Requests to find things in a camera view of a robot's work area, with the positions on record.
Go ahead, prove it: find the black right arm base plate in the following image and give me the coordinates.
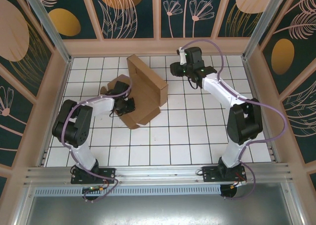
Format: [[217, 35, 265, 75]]
[[201, 165, 247, 184]]

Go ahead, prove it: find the small green circuit board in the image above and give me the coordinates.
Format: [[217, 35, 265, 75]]
[[82, 186, 106, 194]]

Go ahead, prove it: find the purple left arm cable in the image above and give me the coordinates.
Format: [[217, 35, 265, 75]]
[[60, 78, 134, 203]]

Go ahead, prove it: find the brown cardboard box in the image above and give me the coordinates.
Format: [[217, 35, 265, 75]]
[[100, 53, 169, 130]]

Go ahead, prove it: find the yellow power connector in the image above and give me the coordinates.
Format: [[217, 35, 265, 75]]
[[230, 180, 248, 190]]

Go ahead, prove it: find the slotted grey cable duct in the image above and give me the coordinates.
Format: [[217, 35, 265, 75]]
[[33, 185, 223, 197]]

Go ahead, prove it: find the aluminium mounting rail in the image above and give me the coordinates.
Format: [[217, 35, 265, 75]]
[[23, 163, 294, 186]]

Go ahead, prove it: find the aluminium side rail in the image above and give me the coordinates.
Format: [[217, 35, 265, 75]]
[[39, 58, 73, 167], [241, 59, 281, 164]]

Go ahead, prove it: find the grey sheet metal panel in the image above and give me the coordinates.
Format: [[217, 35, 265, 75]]
[[14, 195, 304, 225]]

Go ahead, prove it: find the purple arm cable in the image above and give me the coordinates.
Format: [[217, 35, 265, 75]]
[[60, 78, 134, 203], [181, 39, 288, 201]]

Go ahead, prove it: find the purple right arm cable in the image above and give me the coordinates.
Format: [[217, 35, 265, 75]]
[[181, 39, 288, 201]]

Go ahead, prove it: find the aluminium corner post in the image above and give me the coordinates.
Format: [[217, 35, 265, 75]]
[[21, 0, 73, 64], [241, 0, 296, 60]]

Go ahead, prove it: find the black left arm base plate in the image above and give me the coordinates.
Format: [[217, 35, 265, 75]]
[[71, 167, 117, 185]]

